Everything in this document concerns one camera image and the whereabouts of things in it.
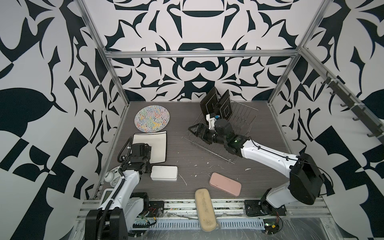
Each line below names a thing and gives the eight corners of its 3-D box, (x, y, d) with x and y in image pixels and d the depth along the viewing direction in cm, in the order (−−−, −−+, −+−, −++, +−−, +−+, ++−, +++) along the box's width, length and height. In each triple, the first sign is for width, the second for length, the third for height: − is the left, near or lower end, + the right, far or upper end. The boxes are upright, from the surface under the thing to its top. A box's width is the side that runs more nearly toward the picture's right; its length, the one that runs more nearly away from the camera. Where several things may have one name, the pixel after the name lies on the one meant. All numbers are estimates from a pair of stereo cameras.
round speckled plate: (132, 132, 105) (131, 130, 104) (139, 107, 120) (138, 105, 119) (167, 132, 105) (167, 131, 104) (170, 107, 120) (170, 105, 119)
